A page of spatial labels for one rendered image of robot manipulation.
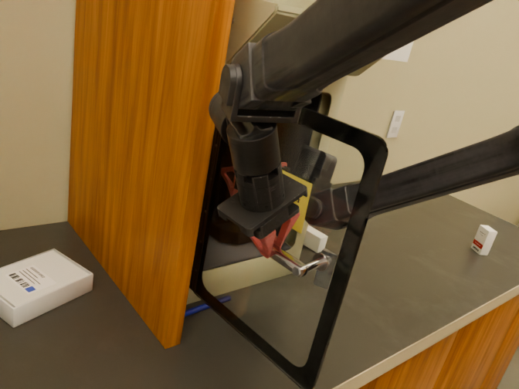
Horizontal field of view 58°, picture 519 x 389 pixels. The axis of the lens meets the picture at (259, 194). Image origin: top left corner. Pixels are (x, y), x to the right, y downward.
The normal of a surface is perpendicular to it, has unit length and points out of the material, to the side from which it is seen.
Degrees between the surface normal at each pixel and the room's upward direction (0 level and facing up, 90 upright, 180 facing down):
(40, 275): 0
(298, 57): 96
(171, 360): 0
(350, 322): 0
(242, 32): 90
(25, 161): 90
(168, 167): 90
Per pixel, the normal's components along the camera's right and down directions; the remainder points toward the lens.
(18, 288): 0.19, -0.90
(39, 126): 0.62, 0.41
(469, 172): -0.68, -0.13
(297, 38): -0.92, -0.02
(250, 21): -0.76, 0.11
